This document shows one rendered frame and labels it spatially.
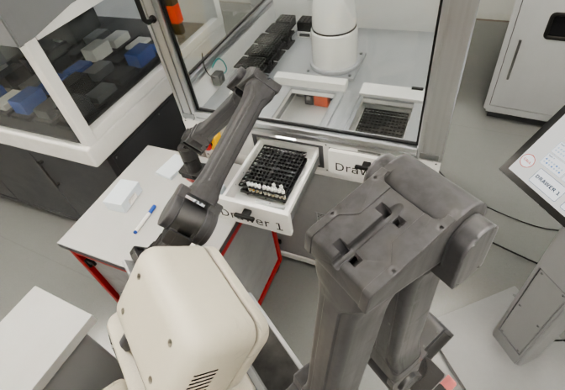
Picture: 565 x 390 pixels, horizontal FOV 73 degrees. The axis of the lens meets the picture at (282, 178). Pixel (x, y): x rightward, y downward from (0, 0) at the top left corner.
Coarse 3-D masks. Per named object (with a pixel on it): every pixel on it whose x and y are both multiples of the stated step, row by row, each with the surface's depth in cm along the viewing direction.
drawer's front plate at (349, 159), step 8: (328, 152) 139; (336, 152) 137; (344, 152) 137; (352, 152) 136; (328, 160) 142; (336, 160) 140; (344, 160) 139; (352, 160) 137; (360, 160) 136; (368, 160) 134; (344, 168) 142; (352, 176) 143; (360, 176) 141
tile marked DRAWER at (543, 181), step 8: (536, 176) 109; (544, 176) 108; (536, 184) 109; (544, 184) 107; (552, 184) 106; (560, 184) 104; (544, 192) 107; (552, 192) 105; (560, 192) 104; (552, 200) 105
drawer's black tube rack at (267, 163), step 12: (264, 156) 144; (276, 156) 144; (288, 156) 143; (300, 156) 142; (252, 168) 141; (264, 168) 140; (276, 168) 139; (288, 168) 139; (300, 168) 142; (252, 180) 136; (264, 180) 140; (276, 180) 135; (288, 180) 134; (252, 192) 136; (288, 192) 134
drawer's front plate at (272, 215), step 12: (228, 204) 129; (240, 204) 126; (252, 204) 125; (228, 216) 134; (252, 216) 128; (264, 216) 125; (276, 216) 123; (288, 216) 120; (264, 228) 131; (276, 228) 128; (288, 228) 125
